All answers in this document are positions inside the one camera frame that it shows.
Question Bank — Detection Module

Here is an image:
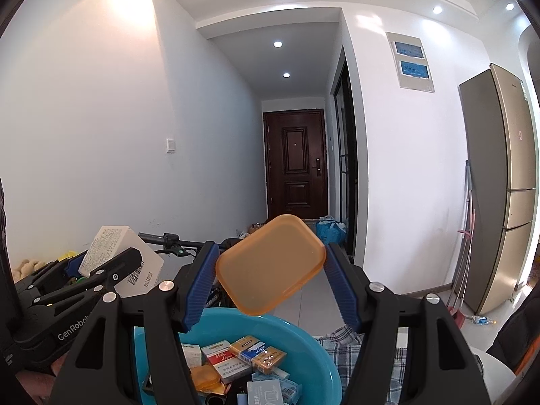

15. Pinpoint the white square carton box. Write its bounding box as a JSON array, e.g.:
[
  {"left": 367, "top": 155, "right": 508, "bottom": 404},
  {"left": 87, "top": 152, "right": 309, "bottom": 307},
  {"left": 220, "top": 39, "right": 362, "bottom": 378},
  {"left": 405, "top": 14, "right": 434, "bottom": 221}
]
[{"left": 79, "top": 226, "right": 164, "bottom": 298}]

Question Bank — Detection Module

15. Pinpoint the orange plastic case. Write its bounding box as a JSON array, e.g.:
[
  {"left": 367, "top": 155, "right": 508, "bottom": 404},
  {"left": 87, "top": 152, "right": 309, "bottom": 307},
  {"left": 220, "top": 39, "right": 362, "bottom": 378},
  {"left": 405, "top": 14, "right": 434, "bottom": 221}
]
[{"left": 216, "top": 214, "right": 327, "bottom": 316}]

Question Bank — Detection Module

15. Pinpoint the grey lighter case box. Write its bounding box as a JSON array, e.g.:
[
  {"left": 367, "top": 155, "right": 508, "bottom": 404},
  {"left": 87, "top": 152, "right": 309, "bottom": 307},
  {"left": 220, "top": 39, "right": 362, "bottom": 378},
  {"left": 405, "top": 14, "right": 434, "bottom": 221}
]
[{"left": 247, "top": 379, "right": 284, "bottom": 405}]

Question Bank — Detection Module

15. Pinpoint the person left hand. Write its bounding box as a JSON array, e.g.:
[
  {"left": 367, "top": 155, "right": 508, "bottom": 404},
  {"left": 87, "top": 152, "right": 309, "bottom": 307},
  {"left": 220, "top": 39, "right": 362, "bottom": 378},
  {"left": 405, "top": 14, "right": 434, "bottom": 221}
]
[{"left": 16, "top": 354, "right": 68, "bottom": 404}]

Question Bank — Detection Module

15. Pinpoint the beige plush toy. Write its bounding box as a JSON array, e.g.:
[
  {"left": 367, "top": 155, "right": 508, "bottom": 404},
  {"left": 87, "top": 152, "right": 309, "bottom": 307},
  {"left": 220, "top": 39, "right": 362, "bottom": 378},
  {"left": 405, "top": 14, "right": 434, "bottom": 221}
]
[{"left": 12, "top": 260, "right": 46, "bottom": 282}]

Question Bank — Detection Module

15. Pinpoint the red dustpan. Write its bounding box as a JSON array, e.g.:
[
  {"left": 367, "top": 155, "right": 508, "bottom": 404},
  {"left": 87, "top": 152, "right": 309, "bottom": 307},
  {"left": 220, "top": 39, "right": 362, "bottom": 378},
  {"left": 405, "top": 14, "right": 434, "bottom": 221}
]
[{"left": 448, "top": 306, "right": 465, "bottom": 329}]

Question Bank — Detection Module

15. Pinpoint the blue plaid cloth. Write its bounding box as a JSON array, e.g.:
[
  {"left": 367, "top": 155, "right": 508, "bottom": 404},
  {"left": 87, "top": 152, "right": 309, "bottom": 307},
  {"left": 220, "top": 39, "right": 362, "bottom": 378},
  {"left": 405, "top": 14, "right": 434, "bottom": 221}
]
[{"left": 314, "top": 323, "right": 408, "bottom": 405}]

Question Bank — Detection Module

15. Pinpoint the red white cigarette pack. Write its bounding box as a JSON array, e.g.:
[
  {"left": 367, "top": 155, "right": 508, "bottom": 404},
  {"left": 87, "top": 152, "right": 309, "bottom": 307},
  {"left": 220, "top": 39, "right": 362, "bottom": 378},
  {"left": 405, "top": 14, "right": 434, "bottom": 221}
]
[{"left": 201, "top": 340, "right": 252, "bottom": 384}]

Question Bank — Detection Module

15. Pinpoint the blue plastic basin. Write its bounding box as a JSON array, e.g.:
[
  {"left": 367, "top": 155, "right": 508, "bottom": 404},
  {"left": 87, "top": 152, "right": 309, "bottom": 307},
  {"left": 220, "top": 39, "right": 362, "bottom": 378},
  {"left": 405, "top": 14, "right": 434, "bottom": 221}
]
[{"left": 133, "top": 306, "right": 343, "bottom": 405}]

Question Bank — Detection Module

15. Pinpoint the blue shopping bag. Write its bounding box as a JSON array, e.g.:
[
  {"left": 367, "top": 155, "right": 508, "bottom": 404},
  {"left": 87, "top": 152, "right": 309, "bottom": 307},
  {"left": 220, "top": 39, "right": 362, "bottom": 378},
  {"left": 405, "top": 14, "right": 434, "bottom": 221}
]
[{"left": 316, "top": 216, "right": 347, "bottom": 245}]

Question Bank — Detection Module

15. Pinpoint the dark brown entrance door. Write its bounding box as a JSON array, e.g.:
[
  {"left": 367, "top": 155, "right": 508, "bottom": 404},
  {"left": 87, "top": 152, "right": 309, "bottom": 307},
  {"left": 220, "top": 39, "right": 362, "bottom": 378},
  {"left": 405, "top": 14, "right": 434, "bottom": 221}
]
[{"left": 263, "top": 109, "right": 328, "bottom": 219}]

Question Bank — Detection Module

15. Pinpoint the gold refrigerator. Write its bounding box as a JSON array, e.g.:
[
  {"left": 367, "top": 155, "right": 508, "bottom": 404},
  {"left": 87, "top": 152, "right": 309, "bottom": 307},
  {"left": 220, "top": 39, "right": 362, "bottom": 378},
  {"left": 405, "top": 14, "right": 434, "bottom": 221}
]
[{"left": 459, "top": 64, "right": 536, "bottom": 315}]

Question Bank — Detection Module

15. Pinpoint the white wall switch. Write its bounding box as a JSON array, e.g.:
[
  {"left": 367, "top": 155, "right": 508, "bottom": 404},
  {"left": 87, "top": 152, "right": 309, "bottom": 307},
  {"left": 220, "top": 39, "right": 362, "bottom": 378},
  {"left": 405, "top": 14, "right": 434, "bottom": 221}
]
[{"left": 166, "top": 138, "right": 176, "bottom": 154}]

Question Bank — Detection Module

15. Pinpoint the wall electrical panel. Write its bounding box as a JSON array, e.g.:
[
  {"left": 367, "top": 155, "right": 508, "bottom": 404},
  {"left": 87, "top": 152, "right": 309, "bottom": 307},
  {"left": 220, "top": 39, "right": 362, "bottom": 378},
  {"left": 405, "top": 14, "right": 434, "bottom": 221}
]
[{"left": 386, "top": 32, "right": 435, "bottom": 93}]

